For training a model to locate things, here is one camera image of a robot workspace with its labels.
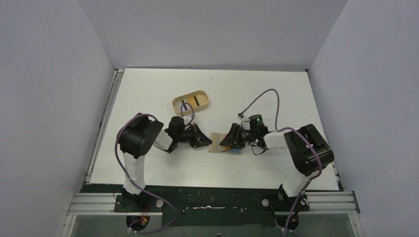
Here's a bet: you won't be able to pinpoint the blue plastic card sleeves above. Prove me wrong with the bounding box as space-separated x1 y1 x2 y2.
225 148 243 155

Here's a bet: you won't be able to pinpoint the beige card holder wallet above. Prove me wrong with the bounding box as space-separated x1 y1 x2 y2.
209 132 232 154

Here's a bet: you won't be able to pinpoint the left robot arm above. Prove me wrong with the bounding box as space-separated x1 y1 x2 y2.
114 113 212 196

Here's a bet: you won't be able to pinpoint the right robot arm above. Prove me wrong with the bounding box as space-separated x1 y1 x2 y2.
219 114 335 198

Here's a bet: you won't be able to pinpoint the white card black stripe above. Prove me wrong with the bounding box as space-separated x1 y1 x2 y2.
175 100 193 114

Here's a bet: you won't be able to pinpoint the oval wooden tray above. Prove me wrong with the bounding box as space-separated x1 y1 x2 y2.
172 90 209 116

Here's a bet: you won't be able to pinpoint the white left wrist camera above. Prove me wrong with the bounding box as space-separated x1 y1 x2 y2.
183 114 194 126

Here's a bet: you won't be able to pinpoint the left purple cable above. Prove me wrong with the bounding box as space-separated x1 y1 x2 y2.
114 103 194 235

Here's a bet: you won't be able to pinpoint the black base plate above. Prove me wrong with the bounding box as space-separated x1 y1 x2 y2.
82 185 346 232

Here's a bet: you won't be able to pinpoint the aluminium rail frame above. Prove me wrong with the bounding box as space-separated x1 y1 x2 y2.
60 68 126 237

